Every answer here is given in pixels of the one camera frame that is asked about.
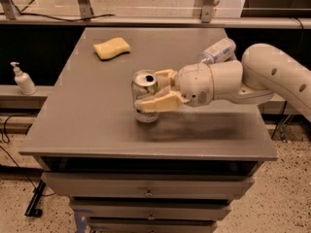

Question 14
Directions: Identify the top grey drawer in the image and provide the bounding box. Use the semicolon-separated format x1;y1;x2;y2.
42;172;254;200

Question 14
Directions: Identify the black cable on floor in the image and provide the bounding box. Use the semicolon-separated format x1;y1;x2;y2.
0;113;56;198

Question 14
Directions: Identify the yellow sponge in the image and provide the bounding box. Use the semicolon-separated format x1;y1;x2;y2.
93;38;131;60

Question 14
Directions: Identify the clear plastic water bottle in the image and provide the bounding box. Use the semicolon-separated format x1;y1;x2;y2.
198;38;236;64

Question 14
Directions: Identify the white pump dispenser bottle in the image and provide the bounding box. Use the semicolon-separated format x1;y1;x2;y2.
11;62;37;95

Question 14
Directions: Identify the black floor bracket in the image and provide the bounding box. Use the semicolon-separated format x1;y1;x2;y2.
24;181;46;217

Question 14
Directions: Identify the grey drawer cabinet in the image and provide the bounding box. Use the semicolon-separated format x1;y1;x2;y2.
18;27;279;233

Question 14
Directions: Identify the middle grey drawer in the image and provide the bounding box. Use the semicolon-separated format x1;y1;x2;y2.
70;200;231;220

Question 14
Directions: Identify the grey drawer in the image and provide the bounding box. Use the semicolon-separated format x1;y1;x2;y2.
70;200;231;220
42;172;254;200
87;218;217;233

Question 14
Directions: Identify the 7up soda can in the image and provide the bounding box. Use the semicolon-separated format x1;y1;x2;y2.
131;70;158;123

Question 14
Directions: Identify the black cable on ledge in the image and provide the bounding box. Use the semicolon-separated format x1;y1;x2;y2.
18;12;117;22

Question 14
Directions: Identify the bottom grey drawer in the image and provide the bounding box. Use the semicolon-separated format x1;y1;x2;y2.
87;218;217;233

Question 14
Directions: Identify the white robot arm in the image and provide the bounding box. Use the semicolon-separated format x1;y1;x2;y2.
134;44;311;120

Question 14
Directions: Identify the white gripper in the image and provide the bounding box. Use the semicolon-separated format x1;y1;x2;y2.
134;63;214;113

